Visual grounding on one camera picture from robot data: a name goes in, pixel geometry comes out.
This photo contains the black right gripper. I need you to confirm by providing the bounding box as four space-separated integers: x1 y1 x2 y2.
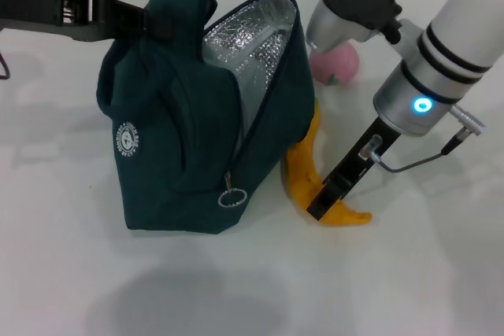
306 117 401 222

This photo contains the pink toy peach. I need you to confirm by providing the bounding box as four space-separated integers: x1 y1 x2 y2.
309 44 360 87

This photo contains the dark teal insulated lunch bag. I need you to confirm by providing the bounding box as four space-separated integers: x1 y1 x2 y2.
95 0 316 237

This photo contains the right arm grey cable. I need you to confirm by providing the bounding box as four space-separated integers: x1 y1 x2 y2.
364 105 487 174

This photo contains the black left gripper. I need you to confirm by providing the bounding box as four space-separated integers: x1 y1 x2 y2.
0 0 176 42

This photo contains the yellow banana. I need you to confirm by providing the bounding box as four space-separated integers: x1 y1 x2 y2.
280 99 373 227

